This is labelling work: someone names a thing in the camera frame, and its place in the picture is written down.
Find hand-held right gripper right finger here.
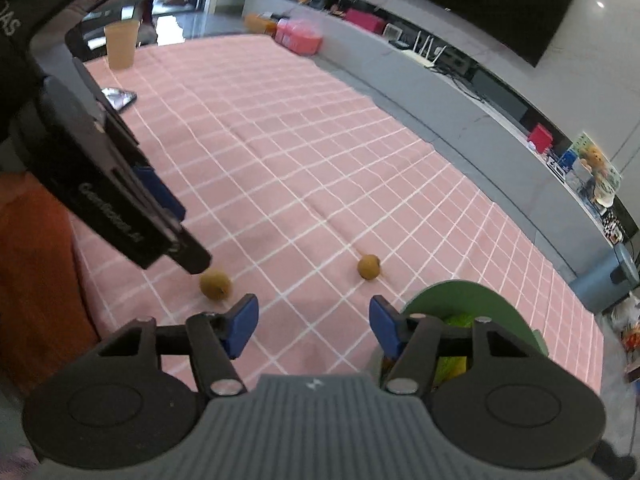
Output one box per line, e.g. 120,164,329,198
369,296,543,393

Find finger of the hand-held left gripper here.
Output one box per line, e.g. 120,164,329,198
167,222,213,276
72,56,187,223

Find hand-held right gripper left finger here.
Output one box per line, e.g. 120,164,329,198
99,294,260,396

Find small brown kiwi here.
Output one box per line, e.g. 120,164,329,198
200,270,233,302
357,254,382,281

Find green colander bowl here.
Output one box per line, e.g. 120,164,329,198
382,280,551,391

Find small shiny packet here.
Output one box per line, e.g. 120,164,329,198
101,87,137,111

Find beige plastic cup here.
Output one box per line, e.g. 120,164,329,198
104,21,142,71

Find person's orange clothing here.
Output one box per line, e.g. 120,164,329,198
0,172,101,396

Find pink checked tablecloth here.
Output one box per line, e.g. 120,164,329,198
65,35,606,396

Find orange bag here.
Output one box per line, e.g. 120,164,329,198
244,12,278,36

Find pink storage box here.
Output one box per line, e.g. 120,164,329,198
275,18,323,57

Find blue-grey trash bin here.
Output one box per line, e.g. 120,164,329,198
570,242,640,313

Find grey tv console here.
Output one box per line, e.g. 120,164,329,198
242,0,640,271

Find red box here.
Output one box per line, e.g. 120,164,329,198
527,124,555,153

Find white plastic bag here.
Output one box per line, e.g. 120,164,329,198
612,297,640,333

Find black and white patterned box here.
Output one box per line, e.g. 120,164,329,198
602,207,626,243

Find white hat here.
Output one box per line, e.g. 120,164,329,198
592,180,621,208

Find teddy bear bouquet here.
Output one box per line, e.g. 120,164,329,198
575,145,608,196

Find colourful picture card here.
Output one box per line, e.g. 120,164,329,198
565,132,623,196

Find white router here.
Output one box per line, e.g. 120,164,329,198
402,30,448,68

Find black television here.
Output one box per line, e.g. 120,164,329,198
370,0,583,68

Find black cables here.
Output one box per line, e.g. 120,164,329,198
440,60,496,103

